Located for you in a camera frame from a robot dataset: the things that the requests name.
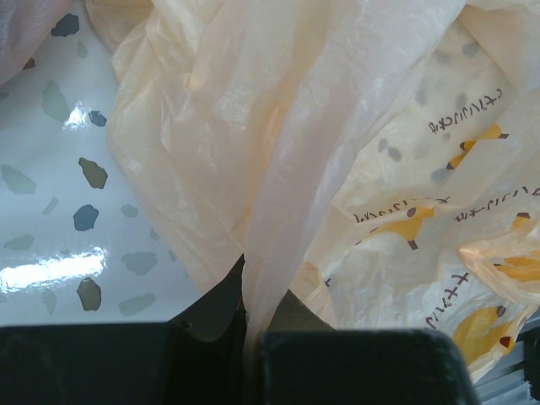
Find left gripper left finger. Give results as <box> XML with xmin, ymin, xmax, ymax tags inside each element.
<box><xmin>168</xmin><ymin>256</ymin><xmax>246</xmax><ymax>404</ymax></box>

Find aluminium mounting rail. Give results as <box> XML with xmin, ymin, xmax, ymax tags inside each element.
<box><xmin>475</xmin><ymin>327</ymin><xmax>539</xmax><ymax>404</ymax></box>

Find orange plastic bag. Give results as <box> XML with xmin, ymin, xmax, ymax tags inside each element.
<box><xmin>86</xmin><ymin>1</ymin><xmax>539</xmax><ymax>381</ymax></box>

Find pink plastic bag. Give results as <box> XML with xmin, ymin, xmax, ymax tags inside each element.
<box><xmin>1</xmin><ymin>0</ymin><xmax>71</xmax><ymax>84</ymax></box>

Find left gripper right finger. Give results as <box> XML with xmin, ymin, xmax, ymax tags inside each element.
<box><xmin>268</xmin><ymin>290</ymin><xmax>332</xmax><ymax>332</ymax></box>

